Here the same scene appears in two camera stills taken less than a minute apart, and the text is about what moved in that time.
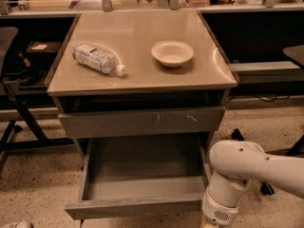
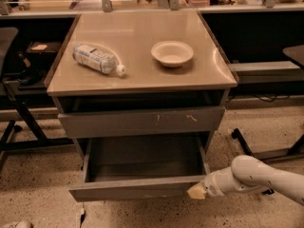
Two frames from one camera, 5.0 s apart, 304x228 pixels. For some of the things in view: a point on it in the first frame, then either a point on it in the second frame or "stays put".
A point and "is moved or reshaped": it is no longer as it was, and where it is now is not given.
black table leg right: [296, 150] stays put
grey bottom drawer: [142, 176] is moved or reshaped
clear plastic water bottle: [97, 59] stays put
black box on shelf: [43, 52] stays put
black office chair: [7, 35] stays put
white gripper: [218, 212] -> [211, 183]
